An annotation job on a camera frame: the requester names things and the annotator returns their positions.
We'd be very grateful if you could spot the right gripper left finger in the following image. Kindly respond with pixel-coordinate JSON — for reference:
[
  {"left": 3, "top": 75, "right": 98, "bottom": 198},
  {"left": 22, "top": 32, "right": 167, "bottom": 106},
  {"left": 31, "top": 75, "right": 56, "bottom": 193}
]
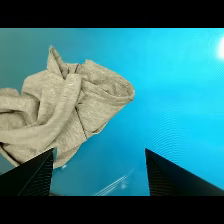
[{"left": 0, "top": 147, "right": 55, "bottom": 197}]

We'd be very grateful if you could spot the grey T-shirt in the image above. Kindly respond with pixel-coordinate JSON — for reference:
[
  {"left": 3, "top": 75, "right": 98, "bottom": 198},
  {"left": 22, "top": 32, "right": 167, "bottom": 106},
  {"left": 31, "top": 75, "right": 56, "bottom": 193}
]
[{"left": 0, "top": 45, "right": 136, "bottom": 169}]

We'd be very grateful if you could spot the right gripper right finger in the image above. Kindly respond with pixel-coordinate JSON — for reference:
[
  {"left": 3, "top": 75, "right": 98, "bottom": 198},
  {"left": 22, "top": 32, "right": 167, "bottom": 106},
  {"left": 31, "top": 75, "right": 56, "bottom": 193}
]
[{"left": 144, "top": 148, "right": 224, "bottom": 197}]

